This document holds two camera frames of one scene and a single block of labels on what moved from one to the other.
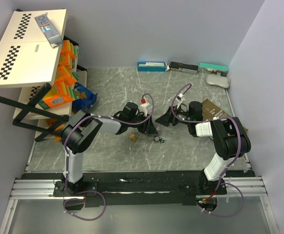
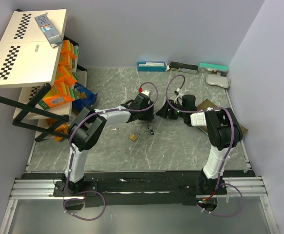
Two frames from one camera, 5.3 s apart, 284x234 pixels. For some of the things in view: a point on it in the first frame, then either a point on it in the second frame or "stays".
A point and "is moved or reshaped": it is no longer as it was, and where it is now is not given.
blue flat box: x=150 y=66 stays
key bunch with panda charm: x=157 y=139 is moved or reshaped
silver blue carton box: x=50 y=30 stays
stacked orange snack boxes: x=66 y=78 stays
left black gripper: x=148 y=127 → x=149 y=115
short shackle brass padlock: x=133 y=136 stays
